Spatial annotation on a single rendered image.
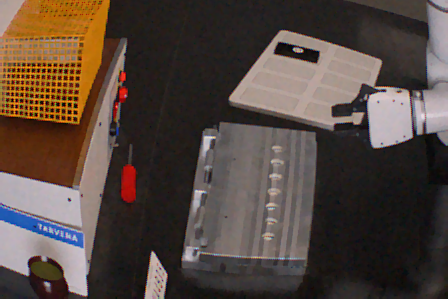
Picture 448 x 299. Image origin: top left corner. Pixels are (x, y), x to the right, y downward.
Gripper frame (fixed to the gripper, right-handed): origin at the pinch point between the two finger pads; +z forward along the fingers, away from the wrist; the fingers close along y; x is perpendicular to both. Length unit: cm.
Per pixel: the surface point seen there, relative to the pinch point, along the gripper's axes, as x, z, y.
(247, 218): -9.4, 17.3, 11.2
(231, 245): -18.5, 19.2, 10.8
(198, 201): -2.1, 25.9, 11.3
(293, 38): 71, 12, 15
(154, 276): -33.1, 30.0, 7.5
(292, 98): 40.5, 12.1, 15.5
